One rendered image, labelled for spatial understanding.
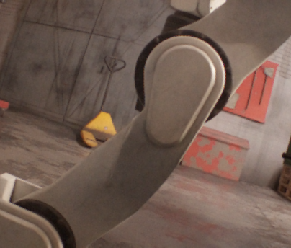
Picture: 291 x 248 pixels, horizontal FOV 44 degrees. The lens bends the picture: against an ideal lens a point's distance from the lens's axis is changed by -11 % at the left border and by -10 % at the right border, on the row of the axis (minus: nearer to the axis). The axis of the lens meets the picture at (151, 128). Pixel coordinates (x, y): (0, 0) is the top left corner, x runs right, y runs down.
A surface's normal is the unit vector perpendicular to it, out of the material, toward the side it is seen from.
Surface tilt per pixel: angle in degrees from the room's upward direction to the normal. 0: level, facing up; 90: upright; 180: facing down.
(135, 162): 115
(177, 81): 90
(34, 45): 90
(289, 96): 90
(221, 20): 90
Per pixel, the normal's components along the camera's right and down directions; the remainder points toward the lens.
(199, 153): -0.13, -0.01
